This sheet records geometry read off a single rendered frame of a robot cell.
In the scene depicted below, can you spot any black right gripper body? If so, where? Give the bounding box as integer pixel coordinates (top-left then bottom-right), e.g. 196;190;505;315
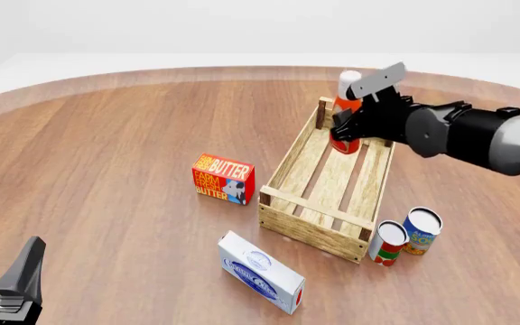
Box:
352;85;413;144

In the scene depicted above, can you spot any white cream cheese box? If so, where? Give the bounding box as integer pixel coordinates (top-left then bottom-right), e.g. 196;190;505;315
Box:
217;229;307;317

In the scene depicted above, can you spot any blue soup tin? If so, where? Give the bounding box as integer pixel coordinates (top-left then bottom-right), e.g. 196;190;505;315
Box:
401;206;444;256

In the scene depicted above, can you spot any red ketchup bottle white cap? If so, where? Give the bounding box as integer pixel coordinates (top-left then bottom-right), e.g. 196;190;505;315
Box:
329;69;363;155

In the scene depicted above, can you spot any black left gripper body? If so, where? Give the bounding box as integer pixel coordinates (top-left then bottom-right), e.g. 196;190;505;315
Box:
0;292;44;325

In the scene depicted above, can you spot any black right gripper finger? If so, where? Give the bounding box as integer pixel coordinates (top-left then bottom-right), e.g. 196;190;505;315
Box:
331;108;357;128
329;124;363;144

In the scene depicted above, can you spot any tomato print tin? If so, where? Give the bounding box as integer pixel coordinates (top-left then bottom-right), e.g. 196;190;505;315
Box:
367;219;411;268

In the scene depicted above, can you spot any red butter box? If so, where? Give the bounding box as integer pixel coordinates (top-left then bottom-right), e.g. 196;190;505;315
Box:
190;152;256;207

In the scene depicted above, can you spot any wooden slat tray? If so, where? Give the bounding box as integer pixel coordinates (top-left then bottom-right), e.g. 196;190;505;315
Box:
257;95;397;265

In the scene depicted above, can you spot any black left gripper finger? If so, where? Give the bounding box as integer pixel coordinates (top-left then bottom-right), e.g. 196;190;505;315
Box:
0;236;47;303

